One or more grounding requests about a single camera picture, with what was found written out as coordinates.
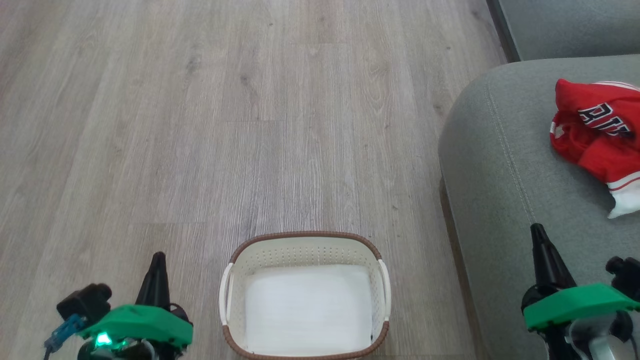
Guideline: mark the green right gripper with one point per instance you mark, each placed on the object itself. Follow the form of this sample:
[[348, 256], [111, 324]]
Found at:
[[575, 302]]

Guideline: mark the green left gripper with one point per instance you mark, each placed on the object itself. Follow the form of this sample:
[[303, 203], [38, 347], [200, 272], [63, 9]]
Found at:
[[142, 325]]

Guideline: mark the red lettered basketball jersey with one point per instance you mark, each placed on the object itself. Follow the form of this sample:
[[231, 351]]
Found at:
[[595, 145]]

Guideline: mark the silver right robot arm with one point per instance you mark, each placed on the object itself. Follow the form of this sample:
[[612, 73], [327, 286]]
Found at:
[[595, 340]]

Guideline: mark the white basket brown rim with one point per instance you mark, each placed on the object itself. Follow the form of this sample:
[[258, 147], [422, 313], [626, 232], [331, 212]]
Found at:
[[235, 300]]

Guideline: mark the grey fabric sofa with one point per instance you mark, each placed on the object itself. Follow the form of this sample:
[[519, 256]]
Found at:
[[500, 175]]

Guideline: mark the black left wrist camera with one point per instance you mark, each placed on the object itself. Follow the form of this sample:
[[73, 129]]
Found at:
[[85, 300]]

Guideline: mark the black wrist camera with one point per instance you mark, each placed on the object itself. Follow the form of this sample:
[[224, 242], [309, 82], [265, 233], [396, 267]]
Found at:
[[85, 300], [625, 275]]

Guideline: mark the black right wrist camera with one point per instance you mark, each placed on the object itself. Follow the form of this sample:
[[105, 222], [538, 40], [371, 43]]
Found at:
[[625, 275]]

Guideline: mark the blue left camera connector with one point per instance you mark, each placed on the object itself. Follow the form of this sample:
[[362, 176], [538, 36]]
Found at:
[[64, 332]]

